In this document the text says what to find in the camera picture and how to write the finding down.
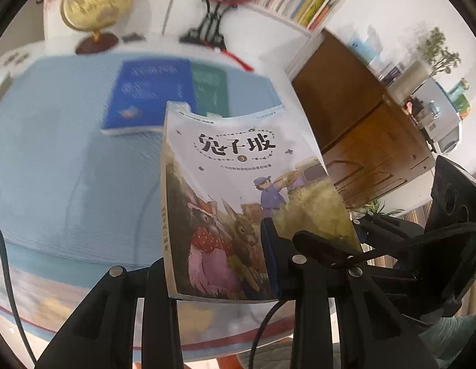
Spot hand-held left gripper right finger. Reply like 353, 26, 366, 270
260, 217, 441, 369

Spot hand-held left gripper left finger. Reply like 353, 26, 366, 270
35, 257, 185, 369

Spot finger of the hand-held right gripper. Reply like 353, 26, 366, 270
293, 231, 362, 269
353, 213, 425, 237

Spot white rabbit illustrated book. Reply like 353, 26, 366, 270
161, 101, 363, 303

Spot teal book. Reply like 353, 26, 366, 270
190, 63, 229, 118

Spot blue book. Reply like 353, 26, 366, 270
100, 59, 198, 136

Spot person's right forearm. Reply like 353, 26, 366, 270
418, 311, 476, 369

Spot green floor plant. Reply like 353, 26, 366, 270
352, 199, 405, 220

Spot person's grey clothing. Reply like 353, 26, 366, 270
238, 338, 296, 369

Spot brown wooden cabinet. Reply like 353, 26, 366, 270
286, 29, 438, 211

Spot white appliance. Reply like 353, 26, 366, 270
411, 78, 463, 155

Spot green packages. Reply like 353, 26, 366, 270
449, 78, 473, 119

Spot purple box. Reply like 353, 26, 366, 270
380, 65, 406, 85

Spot blue textured mat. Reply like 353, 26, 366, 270
0, 56, 296, 277

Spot light blue card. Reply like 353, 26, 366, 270
349, 33, 381, 62

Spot potted green plant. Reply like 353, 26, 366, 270
417, 27, 462, 78

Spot red tassel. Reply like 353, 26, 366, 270
222, 47, 255, 73

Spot white bookshelf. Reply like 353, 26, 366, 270
43, 0, 367, 43

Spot yellow globe on wooden stand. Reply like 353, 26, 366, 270
61, 0, 137, 55

